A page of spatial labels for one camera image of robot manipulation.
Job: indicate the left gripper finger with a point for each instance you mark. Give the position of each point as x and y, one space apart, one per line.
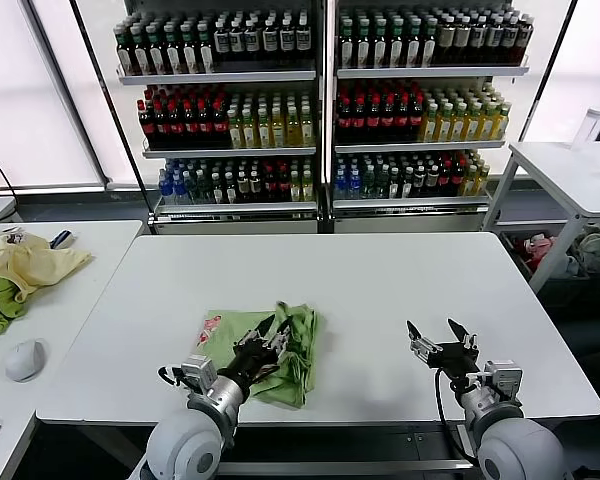
281 340
257 335

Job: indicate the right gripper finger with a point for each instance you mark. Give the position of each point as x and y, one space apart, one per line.
467 342
422 346

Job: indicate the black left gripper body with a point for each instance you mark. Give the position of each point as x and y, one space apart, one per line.
250 362

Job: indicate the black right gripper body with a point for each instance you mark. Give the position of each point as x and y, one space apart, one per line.
457 362

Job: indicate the light green t-shirt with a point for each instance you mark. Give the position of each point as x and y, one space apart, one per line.
230 330

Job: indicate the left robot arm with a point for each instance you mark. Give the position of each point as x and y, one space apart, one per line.
190 440

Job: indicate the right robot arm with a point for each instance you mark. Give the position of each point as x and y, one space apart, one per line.
520 450

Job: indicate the pink red clothes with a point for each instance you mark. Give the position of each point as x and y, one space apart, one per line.
541 245

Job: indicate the grey green clothes pile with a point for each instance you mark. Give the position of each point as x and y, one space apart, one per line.
598 246

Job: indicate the black storage bin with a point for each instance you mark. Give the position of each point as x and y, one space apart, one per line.
516 259

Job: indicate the white side table with legs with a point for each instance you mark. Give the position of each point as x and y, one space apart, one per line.
561 249

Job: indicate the yellow green tea bottle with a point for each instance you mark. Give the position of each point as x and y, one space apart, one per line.
444 126
277 130
248 131
306 128
292 129
262 131
234 131
430 126
500 124
486 125
472 126
458 126

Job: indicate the red cap cola bottle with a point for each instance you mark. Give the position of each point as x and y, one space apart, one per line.
219 126
342 124
372 124
174 126
204 126
357 124
145 126
189 126
416 124
402 124
159 126
387 124

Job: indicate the blue and white small object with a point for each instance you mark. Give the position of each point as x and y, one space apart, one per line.
61 238

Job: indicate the white computer mouse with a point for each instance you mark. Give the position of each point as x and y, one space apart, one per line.
25 360

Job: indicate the pale yellow crumpled garment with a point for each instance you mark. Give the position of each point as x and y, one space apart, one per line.
34 264

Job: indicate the clear plastic tumbler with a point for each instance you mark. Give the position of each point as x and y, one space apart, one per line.
590 128

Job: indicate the drinks shelving unit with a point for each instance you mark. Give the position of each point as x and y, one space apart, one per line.
428 71
218 76

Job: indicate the green cap dark tea bottle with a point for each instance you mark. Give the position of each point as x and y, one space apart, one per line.
174 54
429 49
124 54
157 54
190 54
396 49
346 49
379 49
413 49
362 49
206 53
141 54

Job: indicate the white label dark bottle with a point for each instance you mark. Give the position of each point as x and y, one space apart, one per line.
270 40
287 40
303 40
221 41
252 41
236 41

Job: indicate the beige label drink bottle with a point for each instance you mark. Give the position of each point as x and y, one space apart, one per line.
446 39
461 39

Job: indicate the grey label dark bottle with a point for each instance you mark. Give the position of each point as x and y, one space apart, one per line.
508 39
477 39
524 39
493 39

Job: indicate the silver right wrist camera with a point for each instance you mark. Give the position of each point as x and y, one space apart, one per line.
505 375

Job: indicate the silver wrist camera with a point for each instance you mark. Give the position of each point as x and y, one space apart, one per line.
505 375
200 370

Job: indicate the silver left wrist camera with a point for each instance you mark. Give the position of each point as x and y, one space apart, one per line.
200 370

